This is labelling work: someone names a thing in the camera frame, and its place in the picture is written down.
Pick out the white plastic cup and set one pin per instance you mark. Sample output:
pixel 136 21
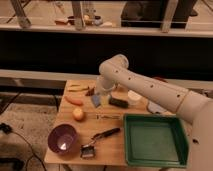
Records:
pixel 133 98

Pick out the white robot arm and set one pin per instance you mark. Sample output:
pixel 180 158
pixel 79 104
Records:
pixel 192 107

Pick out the black handled brush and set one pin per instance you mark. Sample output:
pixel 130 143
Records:
pixel 88 150

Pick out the red bowl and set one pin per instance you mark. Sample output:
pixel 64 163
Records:
pixel 160 79

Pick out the black rectangular block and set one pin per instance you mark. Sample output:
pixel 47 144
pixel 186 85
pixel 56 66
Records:
pixel 118 102

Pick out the yellow green bean pod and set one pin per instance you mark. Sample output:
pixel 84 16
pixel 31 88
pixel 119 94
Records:
pixel 77 87

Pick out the green plastic tray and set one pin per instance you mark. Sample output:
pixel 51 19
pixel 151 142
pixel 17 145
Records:
pixel 155 141

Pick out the light blue cloth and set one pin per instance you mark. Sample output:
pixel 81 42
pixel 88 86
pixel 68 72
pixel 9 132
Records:
pixel 155 108

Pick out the blue sponge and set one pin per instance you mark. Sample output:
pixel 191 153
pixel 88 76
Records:
pixel 96 101

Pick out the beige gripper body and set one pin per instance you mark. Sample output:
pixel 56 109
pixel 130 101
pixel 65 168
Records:
pixel 104 99

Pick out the purple bowl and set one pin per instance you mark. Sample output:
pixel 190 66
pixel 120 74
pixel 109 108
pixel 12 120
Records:
pixel 62 139

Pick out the orange carrot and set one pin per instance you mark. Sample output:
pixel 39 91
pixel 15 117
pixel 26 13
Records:
pixel 74 101

